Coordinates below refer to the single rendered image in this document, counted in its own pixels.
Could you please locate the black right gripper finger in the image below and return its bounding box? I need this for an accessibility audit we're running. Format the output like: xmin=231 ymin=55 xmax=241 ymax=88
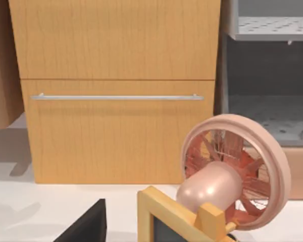
xmin=53 ymin=198 xmax=107 ymax=242

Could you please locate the pink table fan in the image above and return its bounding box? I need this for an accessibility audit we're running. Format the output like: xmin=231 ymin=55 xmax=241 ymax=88
xmin=176 ymin=113 xmax=291 ymax=231

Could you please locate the brown wooden panel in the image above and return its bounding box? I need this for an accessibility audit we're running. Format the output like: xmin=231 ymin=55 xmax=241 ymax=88
xmin=0 ymin=0 xmax=25 ymax=132

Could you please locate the wooden cupboard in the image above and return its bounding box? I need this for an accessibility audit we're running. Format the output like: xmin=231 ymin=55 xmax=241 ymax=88
xmin=8 ymin=0 xmax=223 ymax=185

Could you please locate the pale wooden drawer front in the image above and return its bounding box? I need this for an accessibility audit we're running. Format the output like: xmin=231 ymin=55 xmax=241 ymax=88
xmin=280 ymin=145 xmax=303 ymax=201

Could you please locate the long metal handle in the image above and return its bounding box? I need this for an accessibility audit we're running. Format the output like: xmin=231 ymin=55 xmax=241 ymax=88
xmin=30 ymin=93 xmax=205 ymax=101

